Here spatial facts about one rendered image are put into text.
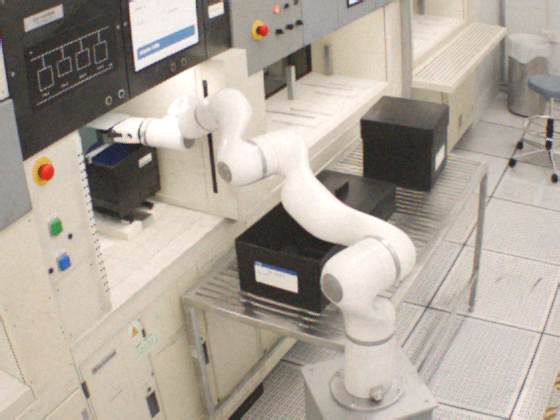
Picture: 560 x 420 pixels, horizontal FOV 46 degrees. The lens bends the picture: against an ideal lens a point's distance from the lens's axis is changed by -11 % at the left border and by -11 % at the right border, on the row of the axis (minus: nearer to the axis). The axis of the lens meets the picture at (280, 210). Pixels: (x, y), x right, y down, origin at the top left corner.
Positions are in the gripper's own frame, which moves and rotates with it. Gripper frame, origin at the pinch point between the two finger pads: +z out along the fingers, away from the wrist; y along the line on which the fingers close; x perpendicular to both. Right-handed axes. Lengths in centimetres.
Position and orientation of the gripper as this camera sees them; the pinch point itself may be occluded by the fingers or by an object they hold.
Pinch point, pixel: (109, 126)
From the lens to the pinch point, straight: 227.7
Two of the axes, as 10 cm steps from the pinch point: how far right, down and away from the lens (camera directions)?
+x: -0.5, -8.8, -4.8
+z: -8.9, -1.9, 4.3
